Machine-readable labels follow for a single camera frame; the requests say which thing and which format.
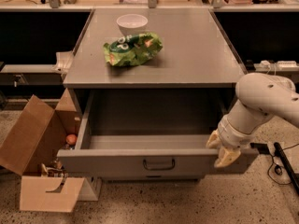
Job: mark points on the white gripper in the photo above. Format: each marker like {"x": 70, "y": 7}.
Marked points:
{"x": 233, "y": 133}

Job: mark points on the grey top drawer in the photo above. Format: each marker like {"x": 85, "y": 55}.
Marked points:
{"x": 149, "y": 134}

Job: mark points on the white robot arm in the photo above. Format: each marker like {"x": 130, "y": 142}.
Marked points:
{"x": 260, "y": 97}

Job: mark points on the grey drawer cabinet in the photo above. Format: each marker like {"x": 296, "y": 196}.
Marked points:
{"x": 194, "y": 56}

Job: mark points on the open cardboard box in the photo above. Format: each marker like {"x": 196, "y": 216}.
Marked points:
{"x": 37, "y": 136}

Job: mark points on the black power adapter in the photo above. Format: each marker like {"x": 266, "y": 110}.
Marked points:
{"x": 262, "y": 148}

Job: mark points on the black bar on floor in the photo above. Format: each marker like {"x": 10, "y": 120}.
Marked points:
{"x": 294, "y": 177}

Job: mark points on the white power strip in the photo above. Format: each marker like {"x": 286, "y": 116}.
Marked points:
{"x": 280, "y": 66}

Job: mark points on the green chip bag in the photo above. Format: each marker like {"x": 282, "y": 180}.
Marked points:
{"x": 132, "y": 50}

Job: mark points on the orange fruit in box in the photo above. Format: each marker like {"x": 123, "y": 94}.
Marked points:
{"x": 71, "y": 139}

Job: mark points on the white bowl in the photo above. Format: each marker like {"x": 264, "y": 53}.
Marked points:
{"x": 132, "y": 24}

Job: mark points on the snack packets in box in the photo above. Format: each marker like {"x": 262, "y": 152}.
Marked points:
{"x": 54, "y": 169}

